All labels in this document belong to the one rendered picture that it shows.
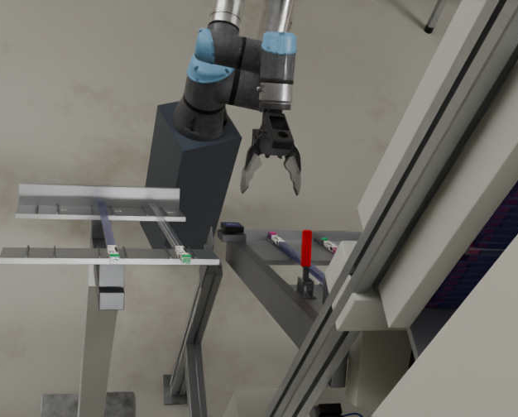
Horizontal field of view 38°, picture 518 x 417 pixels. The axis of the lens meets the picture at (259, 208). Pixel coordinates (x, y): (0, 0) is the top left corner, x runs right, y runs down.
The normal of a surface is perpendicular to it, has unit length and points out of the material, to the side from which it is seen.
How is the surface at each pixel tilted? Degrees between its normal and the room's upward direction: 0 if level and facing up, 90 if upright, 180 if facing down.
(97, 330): 90
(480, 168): 90
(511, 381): 90
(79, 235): 0
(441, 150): 90
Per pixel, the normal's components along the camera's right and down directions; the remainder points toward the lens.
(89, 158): 0.21, -0.61
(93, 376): 0.14, 0.79
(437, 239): -0.97, -0.03
